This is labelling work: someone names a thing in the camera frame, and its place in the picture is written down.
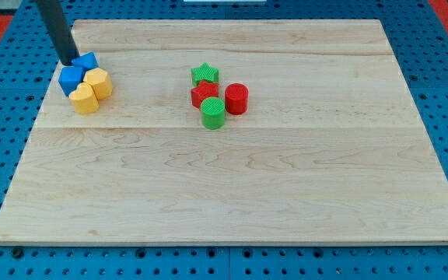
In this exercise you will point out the blue cube block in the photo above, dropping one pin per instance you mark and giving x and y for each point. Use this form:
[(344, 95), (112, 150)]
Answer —
[(87, 61)]

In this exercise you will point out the green cylinder block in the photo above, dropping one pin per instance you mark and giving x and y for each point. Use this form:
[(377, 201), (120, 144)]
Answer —
[(213, 114)]

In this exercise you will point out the red cylinder block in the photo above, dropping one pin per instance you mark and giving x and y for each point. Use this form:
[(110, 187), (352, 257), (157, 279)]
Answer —
[(236, 98)]

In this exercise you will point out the red star block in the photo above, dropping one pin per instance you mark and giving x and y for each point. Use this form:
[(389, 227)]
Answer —
[(203, 91)]

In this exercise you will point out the green star block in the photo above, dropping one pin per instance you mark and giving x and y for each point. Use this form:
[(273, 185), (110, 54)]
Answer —
[(204, 72)]

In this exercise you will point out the light wooden board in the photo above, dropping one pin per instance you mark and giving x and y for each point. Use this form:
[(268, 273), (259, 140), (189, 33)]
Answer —
[(330, 152)]

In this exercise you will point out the yellow hexagon block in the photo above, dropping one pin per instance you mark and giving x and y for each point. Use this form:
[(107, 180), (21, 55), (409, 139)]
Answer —
[(100, 81)]

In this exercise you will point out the yellow heart block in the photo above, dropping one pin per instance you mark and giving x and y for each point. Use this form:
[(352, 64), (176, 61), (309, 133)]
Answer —
[(83, 99)]

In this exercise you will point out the blue pentagon block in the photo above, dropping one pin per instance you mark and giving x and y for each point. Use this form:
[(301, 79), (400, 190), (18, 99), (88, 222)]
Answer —
[(70, 77)]

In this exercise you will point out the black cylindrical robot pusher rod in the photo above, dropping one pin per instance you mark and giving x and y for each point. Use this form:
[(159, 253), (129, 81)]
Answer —
[(59, 30)]

